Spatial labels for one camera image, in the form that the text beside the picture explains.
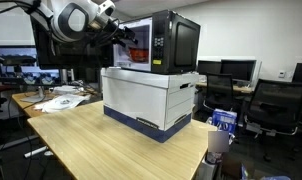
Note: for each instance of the white power strip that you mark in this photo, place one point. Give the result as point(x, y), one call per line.
point(36, 152)

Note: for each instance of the white paper stack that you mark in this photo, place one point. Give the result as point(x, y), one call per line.
point(66, 90)

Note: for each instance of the white wall thermostat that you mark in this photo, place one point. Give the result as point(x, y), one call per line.
point(282, 74)

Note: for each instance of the red office chair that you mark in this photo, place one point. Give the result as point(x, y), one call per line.
point(1, 88)

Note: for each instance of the blue printed carton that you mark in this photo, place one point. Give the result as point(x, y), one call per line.
point(224, 120)

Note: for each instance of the blue plastic bag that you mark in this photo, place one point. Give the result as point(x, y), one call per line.
point(274, 178)

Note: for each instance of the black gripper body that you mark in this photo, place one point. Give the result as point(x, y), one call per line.
point(112, 33)

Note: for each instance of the lit computer monitor on stand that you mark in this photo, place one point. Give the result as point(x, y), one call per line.
point(24, 76)

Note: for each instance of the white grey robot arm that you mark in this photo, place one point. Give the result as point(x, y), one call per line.
point(74, 18)

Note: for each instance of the black microwave oven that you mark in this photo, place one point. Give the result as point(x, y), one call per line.
point(177, 43)

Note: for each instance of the black mesh office chair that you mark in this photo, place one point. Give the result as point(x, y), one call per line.
point(219, 90)
point(274, 103)

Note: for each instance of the loose white papers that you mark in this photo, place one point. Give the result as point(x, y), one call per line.
point(61, 103)

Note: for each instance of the white blue cardboard storage box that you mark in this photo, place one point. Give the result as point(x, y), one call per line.
point(141, 100)

